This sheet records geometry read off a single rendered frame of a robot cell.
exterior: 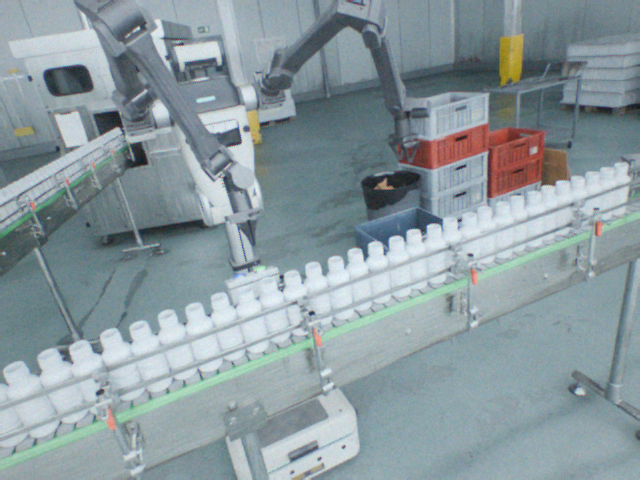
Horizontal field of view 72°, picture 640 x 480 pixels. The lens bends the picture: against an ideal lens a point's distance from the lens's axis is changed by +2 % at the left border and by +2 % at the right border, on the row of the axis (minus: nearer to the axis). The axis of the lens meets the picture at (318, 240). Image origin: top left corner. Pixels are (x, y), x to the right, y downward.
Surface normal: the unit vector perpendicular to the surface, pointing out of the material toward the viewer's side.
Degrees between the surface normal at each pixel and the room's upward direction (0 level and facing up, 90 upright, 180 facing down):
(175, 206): 90
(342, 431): 90
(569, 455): 0
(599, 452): 0
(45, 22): 90
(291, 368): 90
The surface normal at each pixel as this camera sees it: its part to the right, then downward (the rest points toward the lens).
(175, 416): 0.40, 0.33
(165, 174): 0.10, 0.41
